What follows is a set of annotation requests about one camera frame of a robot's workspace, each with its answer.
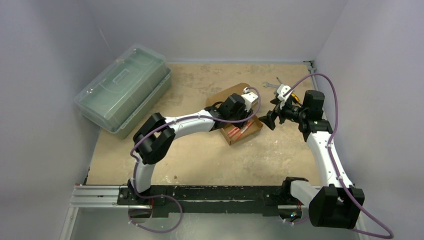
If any red pen with label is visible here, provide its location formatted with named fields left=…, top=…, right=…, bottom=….
left=241, top=120, right=254, bottom=136

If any brown cardboard box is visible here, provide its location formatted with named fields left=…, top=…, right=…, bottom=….
left=205, top=83, right=263, bottom=146

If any pink pen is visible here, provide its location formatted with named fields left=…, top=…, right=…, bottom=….
left=227, top=127, right=239, bottom=136

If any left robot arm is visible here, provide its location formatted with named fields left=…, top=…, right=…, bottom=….
left=128, top=90, right=261, bottom=205

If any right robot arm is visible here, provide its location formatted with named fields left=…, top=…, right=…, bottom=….
left=259, top=90, right=365, bottom=230

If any clear plastic storage box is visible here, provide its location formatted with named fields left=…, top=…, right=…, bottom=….
left=74, top=44, right=172, bottom=139

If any yellow black screwdriver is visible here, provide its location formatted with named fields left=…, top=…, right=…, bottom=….
left=276, top=77, right=302, bottom=106

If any silver wrench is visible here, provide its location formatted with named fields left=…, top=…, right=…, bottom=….
left=262, top=81, right=280, bottom=89

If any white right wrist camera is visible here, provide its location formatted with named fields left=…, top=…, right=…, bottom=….
left=275, top=84, right=293, bottom=109

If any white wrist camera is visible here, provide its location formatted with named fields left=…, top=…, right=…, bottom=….
left=241, top=87, right=259, bottom=111
left=275, top=84, right=293, bottom=109

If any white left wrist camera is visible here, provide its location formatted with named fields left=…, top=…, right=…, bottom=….
left=241, top=87, right=259, bottom=111

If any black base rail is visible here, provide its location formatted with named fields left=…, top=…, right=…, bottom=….
left=117, top=183, right=305, bottom=222

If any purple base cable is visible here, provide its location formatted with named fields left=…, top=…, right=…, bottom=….
left=127, top=193, right=184, bottom=233

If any aluminium frame rail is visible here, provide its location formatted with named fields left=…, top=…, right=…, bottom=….
left=59, top=185, right=153, bottom=240

